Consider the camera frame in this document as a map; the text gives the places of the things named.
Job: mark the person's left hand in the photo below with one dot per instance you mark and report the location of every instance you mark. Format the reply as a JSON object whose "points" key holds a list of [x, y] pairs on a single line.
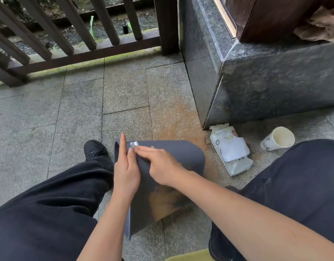
{"points": [[126, 173]]}

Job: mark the person's right hand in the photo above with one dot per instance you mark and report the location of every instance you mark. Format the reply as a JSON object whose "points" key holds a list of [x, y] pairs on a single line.
{"points": [[164, 165]]}

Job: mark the dark blue plastic bin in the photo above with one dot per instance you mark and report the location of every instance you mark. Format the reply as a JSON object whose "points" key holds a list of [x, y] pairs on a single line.
{"points": [[183, 154]]}

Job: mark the brown wipe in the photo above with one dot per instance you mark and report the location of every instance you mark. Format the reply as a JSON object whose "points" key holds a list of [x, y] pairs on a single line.
{"points": [[134, 144]]}

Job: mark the white wet wipes packet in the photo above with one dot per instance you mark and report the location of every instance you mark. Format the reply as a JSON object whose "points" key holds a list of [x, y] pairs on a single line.
{"points": [[232, 152]]}

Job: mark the person's right forearm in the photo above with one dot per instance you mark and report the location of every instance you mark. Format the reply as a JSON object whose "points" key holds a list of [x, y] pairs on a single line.
{"points": [[251, 220]]}

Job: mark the person's left forearm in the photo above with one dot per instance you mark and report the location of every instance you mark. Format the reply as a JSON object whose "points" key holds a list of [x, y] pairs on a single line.
{"points": [[107, 231]]}

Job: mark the person's black left shoe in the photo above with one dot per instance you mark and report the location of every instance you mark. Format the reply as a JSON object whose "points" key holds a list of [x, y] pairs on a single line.
{"points": [[96, 152]]}

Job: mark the person's black shoe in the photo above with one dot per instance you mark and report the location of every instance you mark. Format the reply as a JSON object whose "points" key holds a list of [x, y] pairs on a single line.
{"points": [[96, 152], [233, 189]]}

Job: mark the person's black right shoe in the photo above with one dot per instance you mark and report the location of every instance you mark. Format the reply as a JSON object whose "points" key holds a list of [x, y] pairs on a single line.
{"points": [[233, 189]]}

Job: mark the person's black trousers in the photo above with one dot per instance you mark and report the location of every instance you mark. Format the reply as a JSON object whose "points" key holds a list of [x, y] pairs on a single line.
{"points": [[42, 209]]}

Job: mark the yellow stool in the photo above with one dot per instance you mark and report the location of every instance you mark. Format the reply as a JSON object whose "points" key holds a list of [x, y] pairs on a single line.
{"points": [[188, 255]]}

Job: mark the white paper cup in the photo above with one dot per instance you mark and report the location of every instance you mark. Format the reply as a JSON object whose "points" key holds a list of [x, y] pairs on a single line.
{"points": [[281, 138]]}

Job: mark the grey granite plinth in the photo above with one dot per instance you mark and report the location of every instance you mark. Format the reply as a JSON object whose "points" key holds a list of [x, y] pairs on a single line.
{"points": [[264, 84]]}

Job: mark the dark wooden railing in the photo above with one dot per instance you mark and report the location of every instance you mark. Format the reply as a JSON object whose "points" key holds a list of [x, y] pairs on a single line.
{"points": [[167, 24]]}

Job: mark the small black garden spike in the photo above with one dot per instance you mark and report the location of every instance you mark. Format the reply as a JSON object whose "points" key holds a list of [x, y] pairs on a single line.
{"points": [[125, 28]]}

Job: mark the green plants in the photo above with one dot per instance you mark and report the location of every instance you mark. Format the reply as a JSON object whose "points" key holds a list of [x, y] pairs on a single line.
{"points": [[91, 27]]}

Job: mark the brass trim strip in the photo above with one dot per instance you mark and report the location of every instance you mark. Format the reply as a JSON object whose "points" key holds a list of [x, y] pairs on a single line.
{"points": [[224, 16]]}

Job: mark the brown wooden pillar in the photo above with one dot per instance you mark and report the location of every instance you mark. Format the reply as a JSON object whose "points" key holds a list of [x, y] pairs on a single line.
{"points": [[264, 18]]}

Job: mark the crumpled brown paper bag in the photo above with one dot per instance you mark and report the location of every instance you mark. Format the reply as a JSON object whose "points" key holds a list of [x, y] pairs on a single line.
{"points": [[322, 27]]}

